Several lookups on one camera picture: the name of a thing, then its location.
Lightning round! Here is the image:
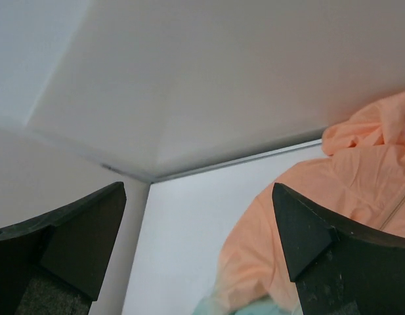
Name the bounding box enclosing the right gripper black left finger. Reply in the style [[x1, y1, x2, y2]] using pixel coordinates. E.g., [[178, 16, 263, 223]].
[[0, 182, 126, 314]]

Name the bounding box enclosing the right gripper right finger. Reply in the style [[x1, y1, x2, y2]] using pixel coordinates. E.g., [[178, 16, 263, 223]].
[[272, 184, 405, 314]]

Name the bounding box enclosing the orange and teal jacket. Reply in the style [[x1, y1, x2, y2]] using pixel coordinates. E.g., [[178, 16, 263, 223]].
[[194, 91, 405, 314]]

